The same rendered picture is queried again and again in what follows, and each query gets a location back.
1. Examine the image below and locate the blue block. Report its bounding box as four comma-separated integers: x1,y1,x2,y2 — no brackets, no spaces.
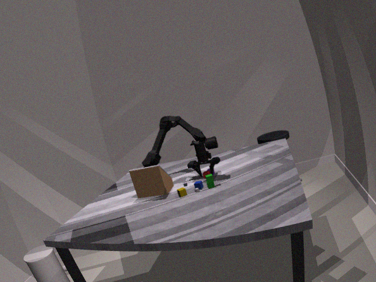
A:
194,181,203,189

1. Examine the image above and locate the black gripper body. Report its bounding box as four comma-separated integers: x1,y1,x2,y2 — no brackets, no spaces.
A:
187,151,220,169

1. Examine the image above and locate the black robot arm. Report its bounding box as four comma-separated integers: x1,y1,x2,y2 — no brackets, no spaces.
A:
142,116,218,168

